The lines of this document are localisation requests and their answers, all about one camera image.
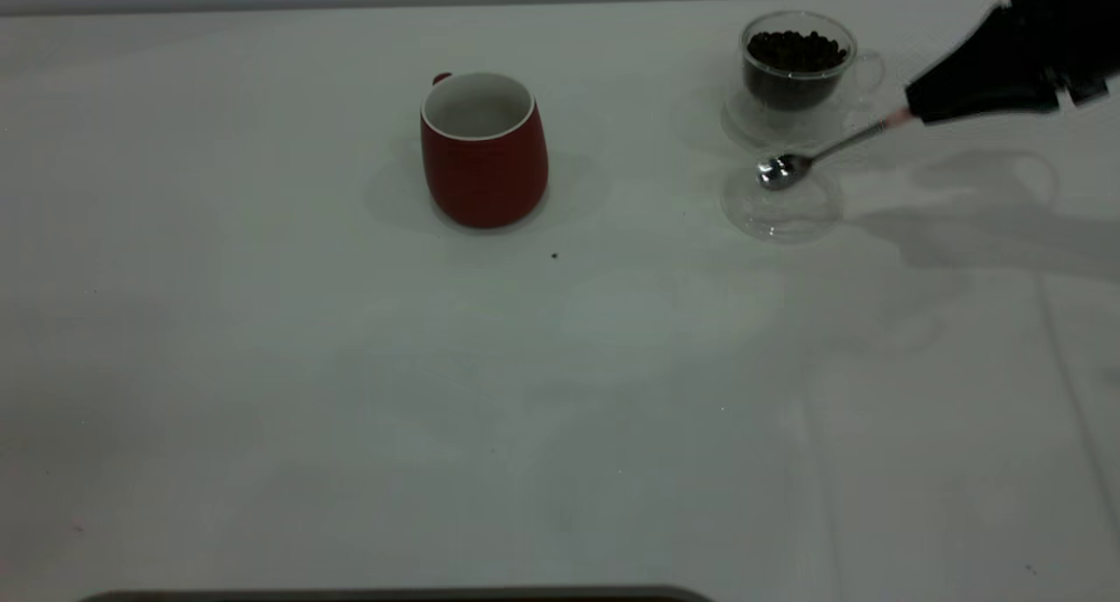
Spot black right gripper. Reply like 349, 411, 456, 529
905, 0, 1120, 127

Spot red ceramic mug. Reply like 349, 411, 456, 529
419, 71, 550, 230

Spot clear glass saucer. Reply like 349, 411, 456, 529
720, 81, 848, 149

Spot dark coffee beans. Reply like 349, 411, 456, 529
744, 30, 850, 113

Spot clear round glass lid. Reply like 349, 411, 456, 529
720, 151, 845, 243

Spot metal spoon with pink handle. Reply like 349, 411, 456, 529
756, 108, 916, 193

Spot clear glass cup with handle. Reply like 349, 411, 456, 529
738, 10, 886, 117

